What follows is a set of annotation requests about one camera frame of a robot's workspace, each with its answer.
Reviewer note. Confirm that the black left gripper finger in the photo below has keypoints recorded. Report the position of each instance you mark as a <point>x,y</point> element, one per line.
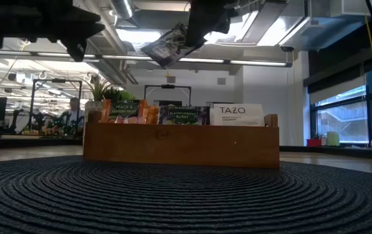
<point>77,50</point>
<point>88,24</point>

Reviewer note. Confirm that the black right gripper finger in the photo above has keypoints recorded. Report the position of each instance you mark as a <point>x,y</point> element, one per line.
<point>218,24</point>
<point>194,31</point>

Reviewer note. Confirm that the black green tea packet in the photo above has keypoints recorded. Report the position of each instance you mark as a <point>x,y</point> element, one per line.
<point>184,115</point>
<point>167,47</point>

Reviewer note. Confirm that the white orange Tazo tea packet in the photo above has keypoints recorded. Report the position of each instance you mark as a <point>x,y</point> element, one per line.
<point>239,114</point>

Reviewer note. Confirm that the wooden three-compartment tray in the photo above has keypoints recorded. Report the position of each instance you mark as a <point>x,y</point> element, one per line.
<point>182,146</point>

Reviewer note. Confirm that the black background robot arm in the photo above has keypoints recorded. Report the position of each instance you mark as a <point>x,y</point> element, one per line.
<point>47,123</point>
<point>16,121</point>

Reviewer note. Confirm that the long linear ceiling light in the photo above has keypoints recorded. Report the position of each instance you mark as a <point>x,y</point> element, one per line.
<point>237,61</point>

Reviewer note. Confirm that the succulent in patterned white pot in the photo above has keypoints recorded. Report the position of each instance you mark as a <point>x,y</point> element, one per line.
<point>107,94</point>

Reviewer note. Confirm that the person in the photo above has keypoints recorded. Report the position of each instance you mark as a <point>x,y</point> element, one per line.
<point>73,117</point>

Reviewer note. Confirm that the dark background desk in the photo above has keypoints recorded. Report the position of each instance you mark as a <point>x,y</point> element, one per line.
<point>10,142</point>

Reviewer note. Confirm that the white ceiling air unit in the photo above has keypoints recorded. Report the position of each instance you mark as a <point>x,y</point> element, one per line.
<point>351,8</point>

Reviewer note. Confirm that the red box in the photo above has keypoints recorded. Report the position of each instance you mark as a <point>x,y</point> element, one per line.
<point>314,142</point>

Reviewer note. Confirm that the pale green container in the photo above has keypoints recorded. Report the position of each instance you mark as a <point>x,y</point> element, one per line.
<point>333,138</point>

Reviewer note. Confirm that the round dark woven placemat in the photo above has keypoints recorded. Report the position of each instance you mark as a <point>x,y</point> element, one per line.
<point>185,201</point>

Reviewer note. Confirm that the dark window ledge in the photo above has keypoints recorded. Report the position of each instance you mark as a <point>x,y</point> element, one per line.
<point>351,151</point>

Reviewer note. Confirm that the black robot station frame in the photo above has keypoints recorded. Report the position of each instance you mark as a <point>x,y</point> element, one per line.
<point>56,81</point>
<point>167,86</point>

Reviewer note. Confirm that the silver round ventilation duct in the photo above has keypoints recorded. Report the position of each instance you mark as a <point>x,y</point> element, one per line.
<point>122,8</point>

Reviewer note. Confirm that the grey wall speaker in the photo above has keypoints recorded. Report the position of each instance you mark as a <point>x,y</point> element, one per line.
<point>221,81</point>
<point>171,79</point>

